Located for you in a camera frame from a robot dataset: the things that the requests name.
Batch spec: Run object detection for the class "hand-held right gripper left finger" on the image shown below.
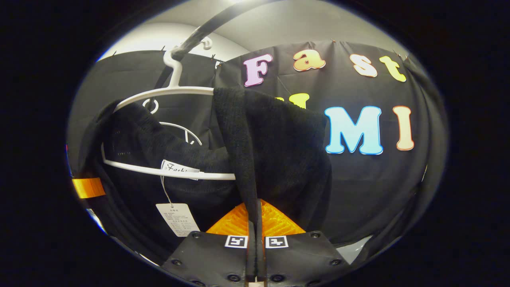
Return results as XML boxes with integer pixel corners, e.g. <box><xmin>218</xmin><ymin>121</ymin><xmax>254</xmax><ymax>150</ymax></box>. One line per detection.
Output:
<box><xmin>161</xmin><ymin>202</ymin><xmax>256</xmax><ymax>287</ymax></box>

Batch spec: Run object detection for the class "black knitted garment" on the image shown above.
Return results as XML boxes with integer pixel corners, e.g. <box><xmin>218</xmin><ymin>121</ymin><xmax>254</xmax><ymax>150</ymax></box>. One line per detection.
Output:
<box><xmin>78</xmin><ymin>87</ymin><xmax>333</xmax><ymax>263</ymax></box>

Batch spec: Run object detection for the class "black metal clothes rack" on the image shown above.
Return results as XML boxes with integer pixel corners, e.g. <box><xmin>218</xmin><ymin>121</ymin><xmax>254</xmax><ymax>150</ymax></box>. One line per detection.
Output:
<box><xmin>151</xmin><ymin>0</ymin><xmax>279</xmax><ymax>108</ymax></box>

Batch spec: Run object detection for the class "black backdrop cloth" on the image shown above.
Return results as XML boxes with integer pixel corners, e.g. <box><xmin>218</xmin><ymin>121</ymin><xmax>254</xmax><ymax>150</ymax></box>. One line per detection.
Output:
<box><xmin>68</xmin><ymin>40</ymin><xmax>449</xmax><ymax>263</ymax></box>

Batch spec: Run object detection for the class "small white clothes hanger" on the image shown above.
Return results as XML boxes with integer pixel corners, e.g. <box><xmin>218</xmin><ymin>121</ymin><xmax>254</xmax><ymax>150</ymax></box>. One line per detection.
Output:
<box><xmin>143</xmin><ymin>98</ymin><xmax>203</xmax><ymax>146</ymax></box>

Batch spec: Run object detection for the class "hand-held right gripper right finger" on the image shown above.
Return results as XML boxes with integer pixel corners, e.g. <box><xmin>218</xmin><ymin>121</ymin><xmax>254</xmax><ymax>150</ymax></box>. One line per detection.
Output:
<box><xmin>256</xmin><ymin>199</ymin><xmax>354</xmax><ymax>287</ymax></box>

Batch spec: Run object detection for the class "large white clothes hanger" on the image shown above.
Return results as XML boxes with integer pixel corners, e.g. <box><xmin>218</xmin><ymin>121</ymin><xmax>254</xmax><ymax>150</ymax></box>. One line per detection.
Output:
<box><xmin>100</xmin><ymin>37</ymin><xmax>236</xmax><ymax>181</ymax></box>

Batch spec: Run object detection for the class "white paper hang tag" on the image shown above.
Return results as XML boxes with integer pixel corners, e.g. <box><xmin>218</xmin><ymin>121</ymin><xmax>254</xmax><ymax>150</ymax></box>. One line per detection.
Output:
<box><xmin>155</xmin><ymin>202</ymin><xmax>201</xmax><ymax>238</ymax></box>

